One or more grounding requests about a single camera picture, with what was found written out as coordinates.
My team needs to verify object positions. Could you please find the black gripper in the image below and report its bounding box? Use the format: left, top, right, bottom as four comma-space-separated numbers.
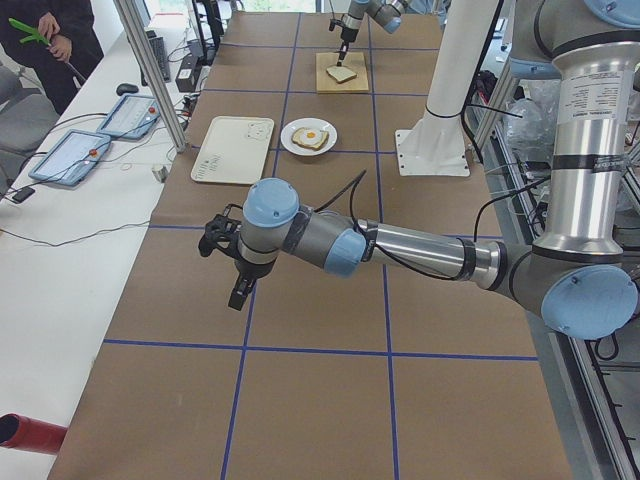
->
336, 28, 356, 67
228, 258, 275, 309

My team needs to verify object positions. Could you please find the bread slice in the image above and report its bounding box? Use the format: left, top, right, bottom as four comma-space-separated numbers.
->
291, 127, 329, 151
326, 65, 358, 84

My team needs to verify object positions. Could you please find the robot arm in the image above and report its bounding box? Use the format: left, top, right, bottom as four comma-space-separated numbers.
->
329, 0, 411, 66
226, 1, 639, 340

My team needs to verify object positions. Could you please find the white round plate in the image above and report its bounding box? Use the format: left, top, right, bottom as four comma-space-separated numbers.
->
280, 118, 338, 156

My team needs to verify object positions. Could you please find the bread slice under egg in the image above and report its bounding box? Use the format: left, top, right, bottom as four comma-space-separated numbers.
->
291, 127, 329, 151

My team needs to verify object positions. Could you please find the wooden cutting board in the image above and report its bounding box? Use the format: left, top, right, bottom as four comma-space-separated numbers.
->
316, 52, 369, 94

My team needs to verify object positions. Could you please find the fried egg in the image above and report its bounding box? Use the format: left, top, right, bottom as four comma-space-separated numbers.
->
298, 128, 324, 144

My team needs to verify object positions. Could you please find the cream bear serving tray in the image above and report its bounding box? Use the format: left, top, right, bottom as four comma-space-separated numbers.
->
191, 116, 274, 185

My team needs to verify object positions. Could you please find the small metal cylinder weight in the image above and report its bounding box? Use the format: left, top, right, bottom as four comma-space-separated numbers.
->
151, 165, 168, 183

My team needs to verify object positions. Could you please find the black keyboard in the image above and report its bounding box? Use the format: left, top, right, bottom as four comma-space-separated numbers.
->
148, 36, 171, 82

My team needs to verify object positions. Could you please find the far blue teach pendant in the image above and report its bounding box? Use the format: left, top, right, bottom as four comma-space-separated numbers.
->
96, 93, 160, 140

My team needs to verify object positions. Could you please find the blue teach pendant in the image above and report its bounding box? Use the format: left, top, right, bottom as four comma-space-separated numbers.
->
29, 129, 111, 187
96, 93, 160, 140

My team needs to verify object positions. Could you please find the near blue teach pendant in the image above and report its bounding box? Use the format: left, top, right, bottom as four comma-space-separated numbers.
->
29, 129, 111, 187

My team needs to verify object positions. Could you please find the black computer mouse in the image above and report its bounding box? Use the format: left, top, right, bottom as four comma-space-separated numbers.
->
116, 83, 139, 96

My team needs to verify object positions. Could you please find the red cylinder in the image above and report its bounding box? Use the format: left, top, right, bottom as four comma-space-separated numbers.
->
1, 413, 67, 455

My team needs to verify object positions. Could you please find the person in dark clothes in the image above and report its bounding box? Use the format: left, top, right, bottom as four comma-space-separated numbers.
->
1, 0, 104, 114

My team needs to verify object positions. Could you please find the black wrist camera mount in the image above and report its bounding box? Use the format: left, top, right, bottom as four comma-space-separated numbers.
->
198, 203, 242, 259

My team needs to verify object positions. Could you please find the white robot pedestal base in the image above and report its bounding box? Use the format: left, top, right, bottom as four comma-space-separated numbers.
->
395, 0, 503, 177

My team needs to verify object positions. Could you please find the aluminium frame post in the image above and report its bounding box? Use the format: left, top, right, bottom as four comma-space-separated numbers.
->
114, 0, 187, 153

